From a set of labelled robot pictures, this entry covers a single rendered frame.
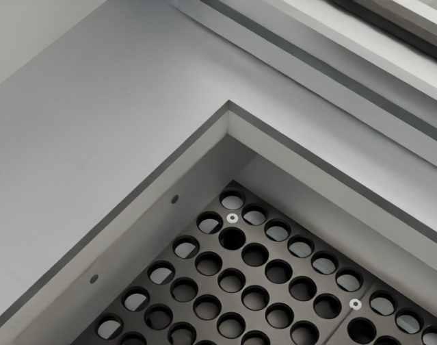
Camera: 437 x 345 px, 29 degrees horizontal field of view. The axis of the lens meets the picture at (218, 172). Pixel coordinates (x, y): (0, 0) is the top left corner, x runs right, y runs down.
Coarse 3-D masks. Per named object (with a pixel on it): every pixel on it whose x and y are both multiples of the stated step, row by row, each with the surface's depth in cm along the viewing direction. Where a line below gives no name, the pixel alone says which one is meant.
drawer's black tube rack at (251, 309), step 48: (192, 240) 42; (240, 240) 45; (144, 288) 40; (192, 288) 44; (240, 288) 44; (288, 288) 40; (96, 336) 39; (144, 336) 39; (192, 336) 42; (240, 336) 39; (288, 336) 39; (336, 336) 39; (384, 336) 39
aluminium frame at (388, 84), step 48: (192, 0) 43; (240, 0) 40; (288, 0) 38; (336, 0) 38; (288, 48) 40; (336, 48) 38; (384, 48) 37; (432, 48) 36; (336, 96) 40; (384, 96) 38; (432, 96) 36; (432, 144) 38
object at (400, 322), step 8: (256, 224) 48; (272, 232) 48; (280, 240) 48; (296, 248) 48; (304, 256) 47; (320, 264) 47; (328, 272) 47; (344, 280) 46; (352, 288) 46; (376, 304) 46; (384, 312) 45; (400, 320) 45; (408, 328) 45
